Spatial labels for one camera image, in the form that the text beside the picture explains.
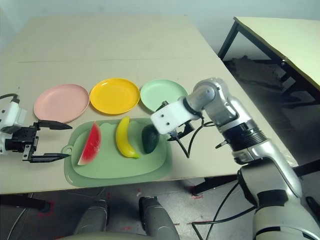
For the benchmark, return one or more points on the grey robot torso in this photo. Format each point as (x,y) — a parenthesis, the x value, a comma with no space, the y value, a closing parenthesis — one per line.
(100,236)

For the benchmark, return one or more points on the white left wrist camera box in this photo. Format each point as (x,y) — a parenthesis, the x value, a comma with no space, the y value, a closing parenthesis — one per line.
(10,115)

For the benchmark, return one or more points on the mint green plastic plate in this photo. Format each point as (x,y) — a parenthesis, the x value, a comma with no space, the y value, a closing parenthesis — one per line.
(160,92)

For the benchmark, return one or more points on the small white floor scrap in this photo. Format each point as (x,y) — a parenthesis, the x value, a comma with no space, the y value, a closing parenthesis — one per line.
(138,192)

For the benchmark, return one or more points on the yellow toy banana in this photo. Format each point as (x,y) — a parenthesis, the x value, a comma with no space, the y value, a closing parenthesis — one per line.
(122,140)

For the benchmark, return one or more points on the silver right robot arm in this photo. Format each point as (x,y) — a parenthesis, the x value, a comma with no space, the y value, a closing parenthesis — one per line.
(225,107)

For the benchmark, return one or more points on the red floor tape corner mark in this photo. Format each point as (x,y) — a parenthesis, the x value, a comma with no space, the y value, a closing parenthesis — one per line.
(51,208)
(197,197)

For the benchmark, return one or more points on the toy watermelon slice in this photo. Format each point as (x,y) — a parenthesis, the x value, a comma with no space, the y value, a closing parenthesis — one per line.
(91,145)

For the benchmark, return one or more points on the red floor tape strip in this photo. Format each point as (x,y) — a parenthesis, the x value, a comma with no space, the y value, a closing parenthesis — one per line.
(200,221)

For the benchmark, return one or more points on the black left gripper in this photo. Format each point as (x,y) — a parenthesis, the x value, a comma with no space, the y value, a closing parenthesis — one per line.
(22,142)

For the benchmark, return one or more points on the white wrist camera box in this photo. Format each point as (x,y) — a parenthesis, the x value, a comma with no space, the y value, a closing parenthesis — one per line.
(10,115)
(170,117)

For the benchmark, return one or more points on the green silicone cutting board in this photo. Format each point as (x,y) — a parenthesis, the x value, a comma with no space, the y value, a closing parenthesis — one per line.
(120,165)

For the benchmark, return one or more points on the grey right robot leg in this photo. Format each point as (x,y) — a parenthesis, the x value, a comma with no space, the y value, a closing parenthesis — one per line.
(160,220)

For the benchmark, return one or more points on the clear plastic film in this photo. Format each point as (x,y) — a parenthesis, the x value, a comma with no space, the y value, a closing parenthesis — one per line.
(290,157)

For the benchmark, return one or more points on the dark green toy avocado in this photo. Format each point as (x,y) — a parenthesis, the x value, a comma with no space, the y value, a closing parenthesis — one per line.
(149,142)

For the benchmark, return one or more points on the grey robot leg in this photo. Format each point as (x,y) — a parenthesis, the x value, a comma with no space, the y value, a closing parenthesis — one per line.
(160,220)
(92,217)

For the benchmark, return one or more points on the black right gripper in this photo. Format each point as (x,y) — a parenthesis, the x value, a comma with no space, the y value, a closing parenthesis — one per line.
(186,128)

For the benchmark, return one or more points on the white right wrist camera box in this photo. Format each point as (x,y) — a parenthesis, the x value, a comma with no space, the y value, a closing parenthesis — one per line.
(170,117)

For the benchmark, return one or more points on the yellow plastic plate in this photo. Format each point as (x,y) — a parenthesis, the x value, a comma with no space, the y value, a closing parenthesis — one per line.
(113,97)

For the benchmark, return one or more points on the pink plastic plate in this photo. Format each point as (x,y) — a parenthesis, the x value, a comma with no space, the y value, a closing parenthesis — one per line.
(60,102)

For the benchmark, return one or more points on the grey left robot leg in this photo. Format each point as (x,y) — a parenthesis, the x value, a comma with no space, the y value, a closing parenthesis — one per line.
(92,217)

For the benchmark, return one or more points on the beige side table black frame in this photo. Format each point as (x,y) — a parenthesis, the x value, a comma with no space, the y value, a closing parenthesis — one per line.
(287,37)

